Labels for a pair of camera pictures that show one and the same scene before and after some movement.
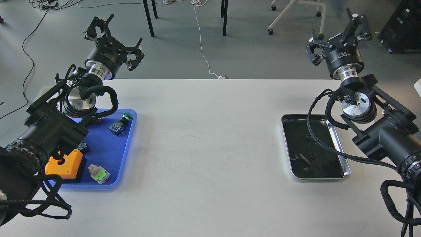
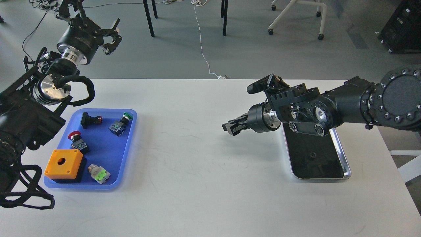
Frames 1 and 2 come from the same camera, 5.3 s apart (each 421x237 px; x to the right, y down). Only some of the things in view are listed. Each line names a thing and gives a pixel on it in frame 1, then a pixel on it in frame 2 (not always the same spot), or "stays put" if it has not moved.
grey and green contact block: x=98 y=173 stays put
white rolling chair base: x=291 y=3 stays put
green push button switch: x=117 y=127 stays put
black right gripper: x=344 y=59 -> x=261 y=118
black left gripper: x=107 y=58 -> x=83 y=38
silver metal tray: x=308 y=159 stays put
